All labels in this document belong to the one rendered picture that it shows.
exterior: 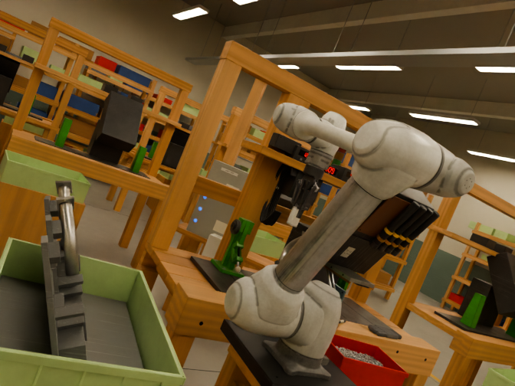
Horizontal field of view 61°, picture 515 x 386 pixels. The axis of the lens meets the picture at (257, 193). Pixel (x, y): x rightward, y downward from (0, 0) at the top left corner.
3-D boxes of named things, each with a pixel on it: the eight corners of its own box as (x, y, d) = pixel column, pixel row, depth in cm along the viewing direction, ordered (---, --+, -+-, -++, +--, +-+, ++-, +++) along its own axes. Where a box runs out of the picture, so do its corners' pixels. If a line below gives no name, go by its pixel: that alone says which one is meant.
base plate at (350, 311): (395, 335, 236) (397, 332, 236) (219, 296, 183) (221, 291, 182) (348, 301, 273) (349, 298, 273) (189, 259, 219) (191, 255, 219)
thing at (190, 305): (430, 377, 234) (441, 351, 233) (173, 334, 161) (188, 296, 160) (410, 362, 247) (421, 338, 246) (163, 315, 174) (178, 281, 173)
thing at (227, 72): (365, 303, 286) (425, 165, 281) (151, 246, 214) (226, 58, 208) (356, 297, 294) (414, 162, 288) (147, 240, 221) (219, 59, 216)
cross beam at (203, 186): (365, 252, 288) (370, 239, 287) (186, 190, 224) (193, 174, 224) (360, 250, 292) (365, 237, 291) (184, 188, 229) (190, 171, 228)
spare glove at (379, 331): (387, 330, 231) (388, 326, 231) (402, 341, 222) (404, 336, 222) (362, 325, 220) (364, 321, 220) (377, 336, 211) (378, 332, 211)
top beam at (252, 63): (426, 165, 281) (431, 152, 280) (225, 57, 208) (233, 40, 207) (415, 163, 289) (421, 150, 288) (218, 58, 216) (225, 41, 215)
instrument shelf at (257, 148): (385, 207, 258) (388, 201, 258) (260, 152, 214) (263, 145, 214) (358, 197, 280) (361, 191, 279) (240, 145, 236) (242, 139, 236)
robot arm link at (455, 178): (440, 152, 125) (408, 134, 118) (495, 167, 109) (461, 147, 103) (419, 194, 126) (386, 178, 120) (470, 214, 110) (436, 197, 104)
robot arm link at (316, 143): (324, 155, 172) (298, 143, 166) (339, 118, 171) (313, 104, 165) (340, 159, 163) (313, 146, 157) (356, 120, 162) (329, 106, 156)
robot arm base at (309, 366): (339, 381, 144) (346, 366, 143) (287, 374, 133) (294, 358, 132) (309, 351, 160) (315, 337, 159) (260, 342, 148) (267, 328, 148)
